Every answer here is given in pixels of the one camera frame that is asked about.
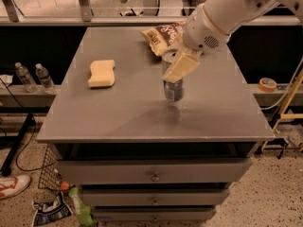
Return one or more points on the yellow sponge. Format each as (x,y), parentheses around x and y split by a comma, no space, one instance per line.
(102,74)

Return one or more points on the brown chip bag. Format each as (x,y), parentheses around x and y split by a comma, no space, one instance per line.
(160,38)

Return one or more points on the right clear water bottle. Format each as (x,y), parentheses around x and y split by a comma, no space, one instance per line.
(45,79)

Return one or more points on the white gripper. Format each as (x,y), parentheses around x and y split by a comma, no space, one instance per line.
(201,32)

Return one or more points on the silver redbull can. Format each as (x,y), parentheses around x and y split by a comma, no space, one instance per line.
(173,91)

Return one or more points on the top grey drawer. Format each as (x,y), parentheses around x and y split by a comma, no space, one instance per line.
(154,172)

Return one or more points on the black wire basket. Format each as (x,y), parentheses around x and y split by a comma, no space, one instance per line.
(49,178)

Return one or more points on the small orange object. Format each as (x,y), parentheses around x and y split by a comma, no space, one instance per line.
(64,186)

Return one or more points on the clear water bottle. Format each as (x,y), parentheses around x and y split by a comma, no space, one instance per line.
(25,77)
(45,79)

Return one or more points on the grey metal railing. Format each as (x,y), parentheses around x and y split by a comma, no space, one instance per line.
(93,12)

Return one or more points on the masking tape roll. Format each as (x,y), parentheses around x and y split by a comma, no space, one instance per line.
(267,85)

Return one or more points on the green bag on floor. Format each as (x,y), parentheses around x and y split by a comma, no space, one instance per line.
(83,212)

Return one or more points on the white orange sneaker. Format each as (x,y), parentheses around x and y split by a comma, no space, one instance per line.
(13,185)

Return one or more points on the grey drawer cabinet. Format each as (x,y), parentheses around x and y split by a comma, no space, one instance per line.
(218,116)

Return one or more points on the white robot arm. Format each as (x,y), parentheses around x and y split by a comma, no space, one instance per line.
(229,15)

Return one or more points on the middle grey drawer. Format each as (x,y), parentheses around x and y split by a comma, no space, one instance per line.
(153,197)

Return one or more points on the black stand leg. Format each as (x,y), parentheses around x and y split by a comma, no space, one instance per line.
(5,168)

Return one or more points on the bottom grey drawer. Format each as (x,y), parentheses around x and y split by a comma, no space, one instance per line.
(153,214)

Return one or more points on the grey drawer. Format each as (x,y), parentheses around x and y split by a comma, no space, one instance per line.
(153,197)
(154,172)
(153,214)

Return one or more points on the left clear water bottle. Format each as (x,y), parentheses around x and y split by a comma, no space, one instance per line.
(25,77)

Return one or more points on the blue snack bag on floor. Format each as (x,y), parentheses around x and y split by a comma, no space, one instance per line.
(48,212)

